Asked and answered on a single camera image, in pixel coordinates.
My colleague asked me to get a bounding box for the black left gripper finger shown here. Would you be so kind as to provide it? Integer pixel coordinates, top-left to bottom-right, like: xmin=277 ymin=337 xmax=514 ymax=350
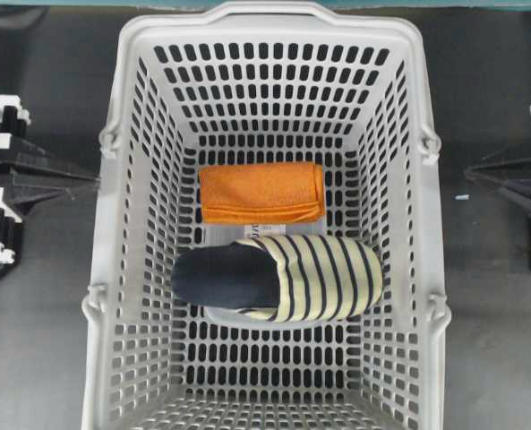
xmin=3 ymin=176 xmax=96 ymax=220
xmin=0 ymin=133 xmax=98 ymax=181

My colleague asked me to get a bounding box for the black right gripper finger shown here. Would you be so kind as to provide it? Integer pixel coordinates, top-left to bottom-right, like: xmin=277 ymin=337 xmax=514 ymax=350
xmin=465 ymin=143 xmax=531 ymax=218

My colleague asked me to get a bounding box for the grey plastic shopping basket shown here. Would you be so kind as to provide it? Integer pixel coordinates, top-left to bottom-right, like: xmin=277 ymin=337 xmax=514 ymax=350
xmin=81 ymin=1 xmax=451 ymax=429

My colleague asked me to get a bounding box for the striped cream navy slipper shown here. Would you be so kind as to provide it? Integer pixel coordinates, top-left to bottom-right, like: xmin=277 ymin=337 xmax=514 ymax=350
xmin=170 ymin=235 xmax=384 ymax=323

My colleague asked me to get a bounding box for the folded orange cloth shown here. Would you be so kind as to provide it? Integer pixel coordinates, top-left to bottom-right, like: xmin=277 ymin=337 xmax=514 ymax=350
xmin=199 ymin=162 xmax=326 ymax=225

